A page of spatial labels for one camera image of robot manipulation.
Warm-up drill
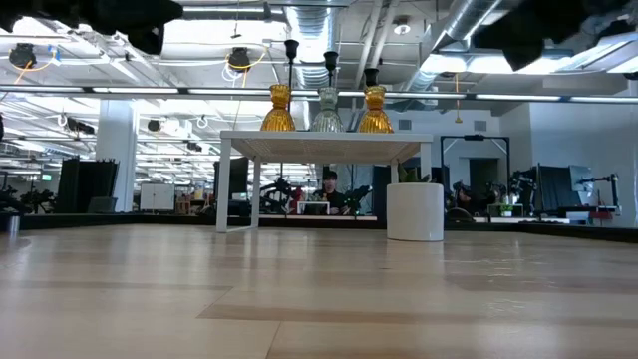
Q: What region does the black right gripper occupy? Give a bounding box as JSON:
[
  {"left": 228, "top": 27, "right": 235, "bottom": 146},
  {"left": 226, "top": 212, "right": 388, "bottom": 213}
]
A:
[{"left": 471, "top": 0, "right": 638, "bottom": 73}]

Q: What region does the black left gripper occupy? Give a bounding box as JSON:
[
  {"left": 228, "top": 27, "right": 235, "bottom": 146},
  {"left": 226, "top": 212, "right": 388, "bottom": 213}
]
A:
[{"left": 0, "top": 0, "right": 185, "bottom": 57}]

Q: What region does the tall black candlestick holder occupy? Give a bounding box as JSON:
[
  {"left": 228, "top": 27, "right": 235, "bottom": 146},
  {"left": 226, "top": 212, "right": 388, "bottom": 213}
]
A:
[{"left": 283, "top": 39, "right": 300, "bottom": 115}]

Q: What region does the amber ribbed glass candle holder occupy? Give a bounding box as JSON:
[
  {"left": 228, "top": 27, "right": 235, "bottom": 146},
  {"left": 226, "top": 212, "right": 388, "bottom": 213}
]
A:
[
  {"left": 259, "top": 83, "right": 297, "bottom": 133},
  {"left": 357, "top": 85, "right": 395, "bottom": 134}
]

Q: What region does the medium black candlestick holder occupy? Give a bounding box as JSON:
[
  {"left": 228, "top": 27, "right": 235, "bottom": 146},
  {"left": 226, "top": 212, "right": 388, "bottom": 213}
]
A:
[{"left": 322, "top": 50, "right": 340, "bottom": 90}]

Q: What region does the clear ribbed glass candle holder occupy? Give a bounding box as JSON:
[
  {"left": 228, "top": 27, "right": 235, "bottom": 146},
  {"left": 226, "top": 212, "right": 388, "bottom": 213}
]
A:
[{"left": 310, "top": 87, "right": 346, "bottom": 133}]

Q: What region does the long linear ceiling light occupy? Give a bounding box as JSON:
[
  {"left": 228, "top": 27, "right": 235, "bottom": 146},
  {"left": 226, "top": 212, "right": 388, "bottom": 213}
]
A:
[{"left": 0, "top": 84, "right": 638, "bottom": 105}]

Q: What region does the white building column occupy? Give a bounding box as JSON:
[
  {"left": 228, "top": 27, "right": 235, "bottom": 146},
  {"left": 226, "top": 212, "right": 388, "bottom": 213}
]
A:
[{"left": 95, "top": 99, "right": 139, "bottom": 213}]

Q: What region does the black screen panel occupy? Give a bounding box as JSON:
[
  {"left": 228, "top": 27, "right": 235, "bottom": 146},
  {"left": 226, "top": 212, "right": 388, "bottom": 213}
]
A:
[{"left": 510, "top": 164, "right": 574, "bottom": 213}]

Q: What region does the black partition screen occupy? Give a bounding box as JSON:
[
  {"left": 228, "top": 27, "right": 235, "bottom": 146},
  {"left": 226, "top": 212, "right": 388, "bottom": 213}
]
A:
[{"left": 54, "top": 158, "right": 120, "bottom": 214}]

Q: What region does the white cabinet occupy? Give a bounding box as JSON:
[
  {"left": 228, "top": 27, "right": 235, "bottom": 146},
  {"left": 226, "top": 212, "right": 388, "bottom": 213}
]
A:
[{"left": 139, "top": 182, "right": 176, "bottom": 212}]

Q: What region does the black monitor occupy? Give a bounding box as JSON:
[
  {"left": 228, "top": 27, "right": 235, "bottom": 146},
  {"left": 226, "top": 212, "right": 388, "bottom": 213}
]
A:
[{"left": 213, "top": 157, "right": 249, "bottom": 195}]

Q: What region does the white pot with green plant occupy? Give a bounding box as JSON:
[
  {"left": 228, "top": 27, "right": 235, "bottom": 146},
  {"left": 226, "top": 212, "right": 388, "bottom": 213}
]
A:
[{"left": 384, "top": 162, "right": 446, "bottom": 243}]

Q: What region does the white perforated metal shelf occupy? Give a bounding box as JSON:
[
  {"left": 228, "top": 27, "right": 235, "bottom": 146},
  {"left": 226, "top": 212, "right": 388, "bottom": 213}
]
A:
[{"left": 215, "top": 130, "right": 434, "bottom": 234}]

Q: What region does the person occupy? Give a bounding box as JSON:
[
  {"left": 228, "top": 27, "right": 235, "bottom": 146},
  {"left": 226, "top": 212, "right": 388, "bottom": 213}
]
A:
[{"left": 312, "top": 170, "right": 350, "bottom": 215}]

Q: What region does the silver ventilation duct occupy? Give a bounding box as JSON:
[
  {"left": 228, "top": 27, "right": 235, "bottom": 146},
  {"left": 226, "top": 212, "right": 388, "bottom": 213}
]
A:
[
  {"left": 283, "top": 3, "right": 345, "bottom": 132},
  {"left": 398, "top": 0, "right": 502, "bottom": 109}
]

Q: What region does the black ceiling device yellow cable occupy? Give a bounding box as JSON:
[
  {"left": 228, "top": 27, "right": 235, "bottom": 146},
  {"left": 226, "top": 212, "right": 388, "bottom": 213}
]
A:
[
  {"left": 8, "top": 42, "right": 39, "bottom": 69},
  {"left": 226, "top": 46, "right": 253, "bottom": 74}
]

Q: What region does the black background rig frame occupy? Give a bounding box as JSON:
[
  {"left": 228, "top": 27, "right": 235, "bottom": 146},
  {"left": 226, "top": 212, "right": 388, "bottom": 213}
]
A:
[{"left": 439, "top": 134, "right": 510, "bottom": 220}]

